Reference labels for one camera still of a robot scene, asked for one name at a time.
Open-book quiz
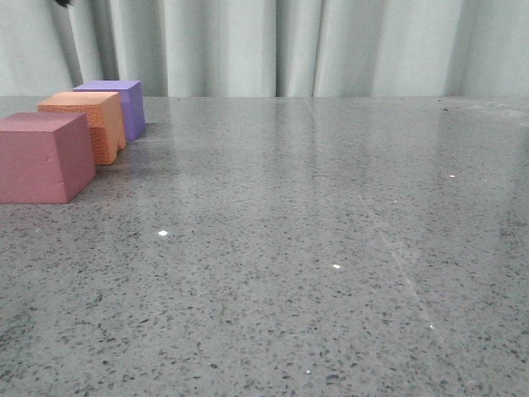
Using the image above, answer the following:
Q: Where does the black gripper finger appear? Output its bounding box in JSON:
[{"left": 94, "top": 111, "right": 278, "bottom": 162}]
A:
[{"left": 55, "top": 0, "right": 73, "bottom": 7}]

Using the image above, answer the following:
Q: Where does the orange foam cube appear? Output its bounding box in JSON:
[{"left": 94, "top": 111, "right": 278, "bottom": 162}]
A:
[{"left": 37, "top": 91, "right": 126, "bottom": 165}]

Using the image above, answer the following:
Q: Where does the purple foam cube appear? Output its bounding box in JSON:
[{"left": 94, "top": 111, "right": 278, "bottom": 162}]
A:
[{"left": 74, "top": 80, "right": 145, "bottom": 141}]

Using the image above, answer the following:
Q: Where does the pale green curtain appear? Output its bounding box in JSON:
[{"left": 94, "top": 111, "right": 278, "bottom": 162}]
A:
[{"left": 1, "top": 1, "right": 528, "bottom": 97}]

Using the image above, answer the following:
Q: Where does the red foam cube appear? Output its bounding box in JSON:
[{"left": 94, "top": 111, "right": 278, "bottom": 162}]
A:
[{"left": 1, "top": 112, "right": 95, "bottom": 203}]

